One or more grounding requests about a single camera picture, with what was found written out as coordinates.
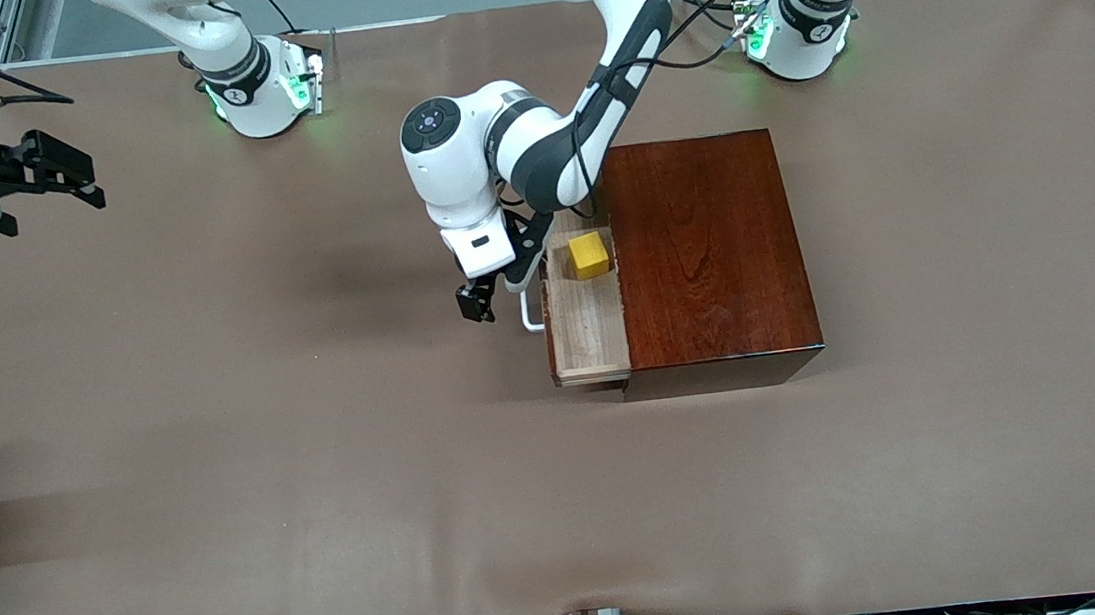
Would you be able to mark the yellow wooden block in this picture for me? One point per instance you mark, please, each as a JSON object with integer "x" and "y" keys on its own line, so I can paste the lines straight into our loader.
{"x": 590, "y": 255}

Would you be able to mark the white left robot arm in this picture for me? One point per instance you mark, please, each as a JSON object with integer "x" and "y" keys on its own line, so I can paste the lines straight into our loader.
{"x": 453, "y": 156}

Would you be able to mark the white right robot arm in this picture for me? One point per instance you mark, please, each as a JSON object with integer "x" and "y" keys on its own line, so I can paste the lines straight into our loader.
{"x": 234, "y": 76}

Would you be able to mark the brown table cover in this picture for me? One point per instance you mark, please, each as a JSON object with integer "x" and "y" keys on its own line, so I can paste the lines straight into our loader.
{"x": 426, "y": 510}

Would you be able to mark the dark wooden cabinet box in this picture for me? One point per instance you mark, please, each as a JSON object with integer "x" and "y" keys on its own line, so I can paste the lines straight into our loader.
{"x": 715, "y": 271}

